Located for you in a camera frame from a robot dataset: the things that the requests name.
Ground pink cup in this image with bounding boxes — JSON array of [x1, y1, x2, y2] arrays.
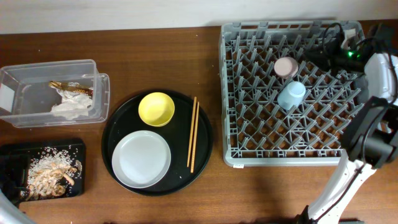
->
[[274, 57, 299, 79]]

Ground blue cup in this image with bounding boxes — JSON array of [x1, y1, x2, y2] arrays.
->
[[277, 81, 306, 110]]

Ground wooden chopstick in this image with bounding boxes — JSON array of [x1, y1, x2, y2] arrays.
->
[[187, 96, 197, 167], [190, 102, 200, 173]]

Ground yellow bowl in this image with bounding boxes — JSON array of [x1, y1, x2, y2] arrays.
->
[[138, 92, 175, 127]]

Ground grey plate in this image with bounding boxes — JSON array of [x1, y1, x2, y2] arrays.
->
[[111, 131, 172, 189]]

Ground brown snack wrapper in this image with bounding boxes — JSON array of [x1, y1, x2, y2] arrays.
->
[[49, 81, 93, 96]]

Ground white tissue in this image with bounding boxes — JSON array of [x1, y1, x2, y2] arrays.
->
[[51, 82, 93, 120]]

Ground food scraps and rice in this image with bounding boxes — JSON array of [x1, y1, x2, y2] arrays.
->
[[21, 147, 83, 201]]

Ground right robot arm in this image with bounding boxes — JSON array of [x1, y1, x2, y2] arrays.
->
[[294, 23, 397, 223]]

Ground grey dishwasher rack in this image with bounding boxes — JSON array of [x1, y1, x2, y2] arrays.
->
[[219, 21, 364, 167]]

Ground clear plastic waste bin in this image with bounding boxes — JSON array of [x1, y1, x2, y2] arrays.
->
[[1, 59, 110, 128]]

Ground small white table label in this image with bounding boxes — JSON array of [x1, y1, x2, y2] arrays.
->
[[233, 164, 244, 169]]

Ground black rectangular food tray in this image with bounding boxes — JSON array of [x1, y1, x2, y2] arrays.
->
[[1, 139, 86, 198]]

